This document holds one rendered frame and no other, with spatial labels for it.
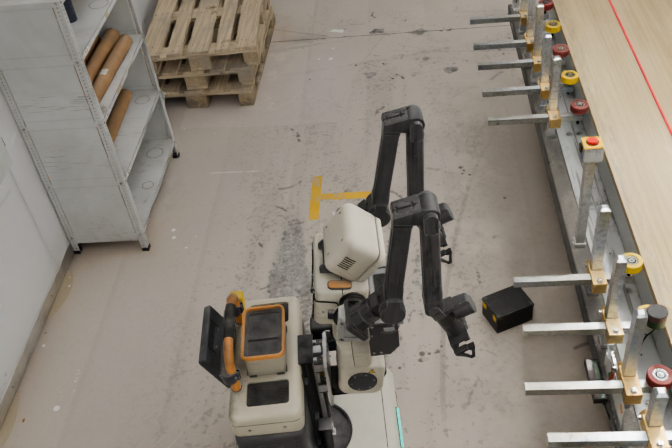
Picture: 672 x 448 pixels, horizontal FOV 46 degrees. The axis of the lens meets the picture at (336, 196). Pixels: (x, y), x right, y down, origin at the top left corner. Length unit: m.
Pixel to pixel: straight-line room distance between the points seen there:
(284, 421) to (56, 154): 2.15
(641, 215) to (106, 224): 2.80
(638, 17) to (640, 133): 1.03
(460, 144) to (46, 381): 2.74
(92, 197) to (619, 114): 2.71
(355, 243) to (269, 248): 2.08
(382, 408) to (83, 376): 1.56
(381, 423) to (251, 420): 0.72
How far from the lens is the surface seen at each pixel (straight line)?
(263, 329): 2.83
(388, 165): 2.56
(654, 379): 2.71
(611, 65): 4.10
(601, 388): 2.72
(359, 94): 5.55
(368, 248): 2.41
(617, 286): 2.79
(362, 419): 3.31
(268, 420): 2.75
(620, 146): 3.57
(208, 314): 2.87
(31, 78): 4.09
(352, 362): 2.78
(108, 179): 4.34
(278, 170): 4.96
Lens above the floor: 3.03
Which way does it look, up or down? 40 degrees down
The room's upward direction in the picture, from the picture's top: 8 degrees counter-clockwise
